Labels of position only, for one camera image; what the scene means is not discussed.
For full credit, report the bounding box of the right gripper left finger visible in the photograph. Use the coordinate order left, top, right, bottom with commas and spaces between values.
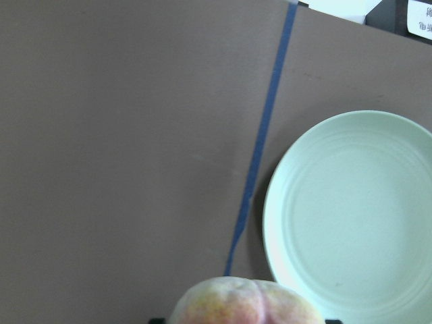
148, 318, 167, 324

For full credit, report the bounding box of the yellow pink peach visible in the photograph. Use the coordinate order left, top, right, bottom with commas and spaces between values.
167, 277, 325, 323

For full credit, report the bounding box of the light green plate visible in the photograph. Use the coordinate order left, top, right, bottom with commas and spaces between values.
263, 111, 431, 323

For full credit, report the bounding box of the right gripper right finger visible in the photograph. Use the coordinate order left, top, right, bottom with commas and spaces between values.
325, 319, 343, 324

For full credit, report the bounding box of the white label card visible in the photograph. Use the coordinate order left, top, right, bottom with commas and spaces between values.
406, 0, 431, 45

